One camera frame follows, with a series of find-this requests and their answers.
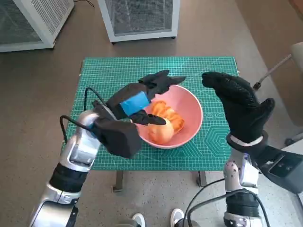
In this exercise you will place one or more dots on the black left hand blue tape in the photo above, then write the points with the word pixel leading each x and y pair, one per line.
pixel 132 99

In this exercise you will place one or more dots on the black knitted gloved right hand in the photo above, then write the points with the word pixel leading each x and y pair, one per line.
pixel 241 108

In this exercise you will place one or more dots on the long striped toy bread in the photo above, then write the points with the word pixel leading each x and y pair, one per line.
pixel 170 113

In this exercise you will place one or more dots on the round toy bread bun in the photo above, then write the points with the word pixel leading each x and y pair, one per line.
pixel 161 133

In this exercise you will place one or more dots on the pink bowl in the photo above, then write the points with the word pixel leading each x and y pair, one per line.
pixel 189 106

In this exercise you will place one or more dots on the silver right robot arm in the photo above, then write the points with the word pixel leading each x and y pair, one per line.
pixel 233 172

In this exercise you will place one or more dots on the green cutting mat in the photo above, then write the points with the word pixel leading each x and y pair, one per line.
pixel 118 68

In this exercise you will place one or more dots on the grey chair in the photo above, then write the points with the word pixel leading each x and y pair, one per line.
pixel 298 54

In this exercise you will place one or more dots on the metal table leg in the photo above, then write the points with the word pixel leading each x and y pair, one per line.
pixel 201 179
pixel 118 181

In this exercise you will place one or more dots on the white mesh cabinet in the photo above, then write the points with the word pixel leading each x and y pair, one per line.
pixel 142 14
pixel 35 23

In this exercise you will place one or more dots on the white shoe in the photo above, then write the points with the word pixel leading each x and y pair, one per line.
pixel 176 215
pixel 138 218

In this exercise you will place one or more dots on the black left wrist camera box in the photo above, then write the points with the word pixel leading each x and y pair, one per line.
pixel 118 137

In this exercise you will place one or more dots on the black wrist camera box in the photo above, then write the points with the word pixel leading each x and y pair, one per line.
pixel 281 165
pixel 118 137

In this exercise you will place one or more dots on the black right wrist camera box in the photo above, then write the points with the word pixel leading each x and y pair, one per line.
pixel 281 165

